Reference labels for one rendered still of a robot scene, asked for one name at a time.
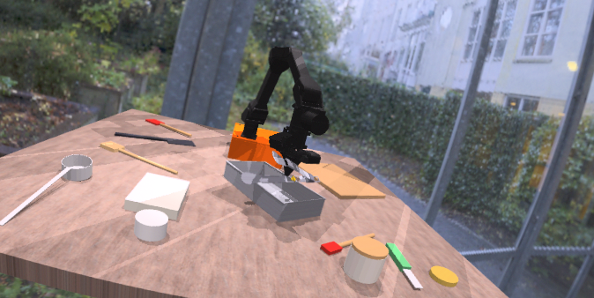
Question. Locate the grey saucepan with long handle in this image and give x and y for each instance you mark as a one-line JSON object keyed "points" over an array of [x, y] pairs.
{"points": [[76, 167]]}

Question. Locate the white short cylinder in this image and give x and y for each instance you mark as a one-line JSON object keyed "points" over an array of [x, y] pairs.
{"points": [[150, 225]]}

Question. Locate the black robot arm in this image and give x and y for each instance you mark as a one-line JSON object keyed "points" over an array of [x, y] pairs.
{"points": [[308, 110]]}

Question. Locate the white flat square block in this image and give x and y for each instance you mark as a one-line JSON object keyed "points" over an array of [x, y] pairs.
{"points": [[158, 192]]}

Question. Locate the red spatula with wooden handle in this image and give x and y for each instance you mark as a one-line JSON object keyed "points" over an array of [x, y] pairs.
{"points": [[171, 128]]}

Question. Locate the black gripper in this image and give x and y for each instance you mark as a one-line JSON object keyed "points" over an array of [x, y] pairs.
{"points": [[304, 156]]}

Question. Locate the grey cylindrical pot with tan lid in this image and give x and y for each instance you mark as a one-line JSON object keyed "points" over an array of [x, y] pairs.
{"points": [[365, 259]]}

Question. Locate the yellow round disc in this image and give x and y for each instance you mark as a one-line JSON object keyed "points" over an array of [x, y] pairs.
{"points": [[443, 276]]}

